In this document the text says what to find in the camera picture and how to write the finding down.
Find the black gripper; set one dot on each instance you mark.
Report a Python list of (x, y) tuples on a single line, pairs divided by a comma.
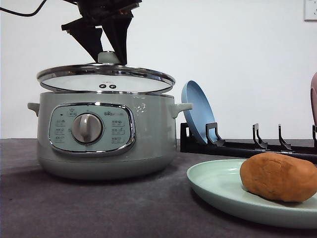
[(111, 16)]

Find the glass pot lid green knob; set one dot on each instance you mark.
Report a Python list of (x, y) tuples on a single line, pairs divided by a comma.
[(110, 57)]

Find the green plate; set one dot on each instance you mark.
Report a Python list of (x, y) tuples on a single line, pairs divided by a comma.
[(220, 185)]

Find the brown potato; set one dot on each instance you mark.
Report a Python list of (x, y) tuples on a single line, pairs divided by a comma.
[(279, 176)]

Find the green electric steamer pot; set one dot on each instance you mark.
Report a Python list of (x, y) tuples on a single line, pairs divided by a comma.
[(106, 134)]

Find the blue plate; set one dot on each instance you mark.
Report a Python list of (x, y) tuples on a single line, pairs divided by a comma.
[(202, 113)]

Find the black plate rack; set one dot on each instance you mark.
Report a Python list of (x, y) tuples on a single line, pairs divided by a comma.
[(217, 146)]

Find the pink plate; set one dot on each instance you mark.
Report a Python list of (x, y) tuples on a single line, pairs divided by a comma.
[(313, 95)]

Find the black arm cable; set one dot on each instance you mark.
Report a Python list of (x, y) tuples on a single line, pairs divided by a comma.
[(25, 14)]

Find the white wall socket right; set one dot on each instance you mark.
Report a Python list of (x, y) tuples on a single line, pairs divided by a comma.
[(310, 11)]

